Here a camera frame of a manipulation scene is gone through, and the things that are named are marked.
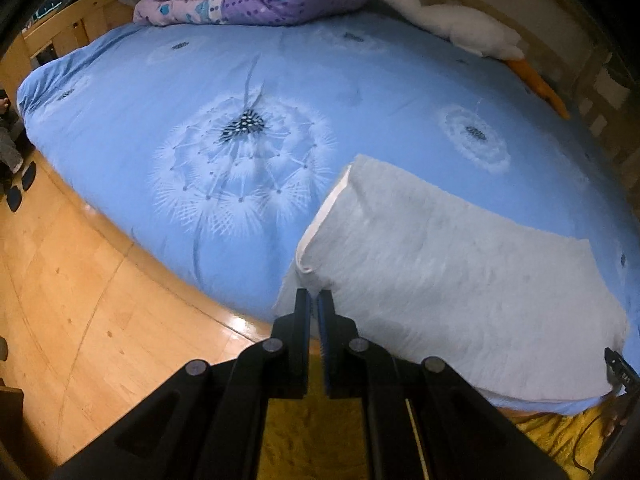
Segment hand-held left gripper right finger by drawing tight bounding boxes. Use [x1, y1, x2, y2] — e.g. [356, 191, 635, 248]
[317, 289, 569, 480]

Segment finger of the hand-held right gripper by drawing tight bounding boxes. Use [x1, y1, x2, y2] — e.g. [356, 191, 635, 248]
[604, 347, 640, 397]

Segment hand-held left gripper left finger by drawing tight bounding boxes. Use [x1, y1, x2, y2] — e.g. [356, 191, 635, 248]
[50, 287, 311, 480]

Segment white pants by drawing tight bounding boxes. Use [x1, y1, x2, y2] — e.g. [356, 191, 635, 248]
[272, 154, 630, 403]

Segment person's yellow clothing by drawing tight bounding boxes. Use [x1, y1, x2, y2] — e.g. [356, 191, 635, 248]
[257, 382, 608, 480]

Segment blue dandelion print bed sheet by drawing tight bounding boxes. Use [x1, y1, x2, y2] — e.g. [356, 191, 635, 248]
[16, 10, 640, 417]

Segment white goose plush toy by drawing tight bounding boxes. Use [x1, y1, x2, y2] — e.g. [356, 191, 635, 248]
[348, 0, 571, 120]

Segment wooden bed frame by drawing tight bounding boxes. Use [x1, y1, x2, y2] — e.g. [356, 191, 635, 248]
[22, 0, 640, 196]

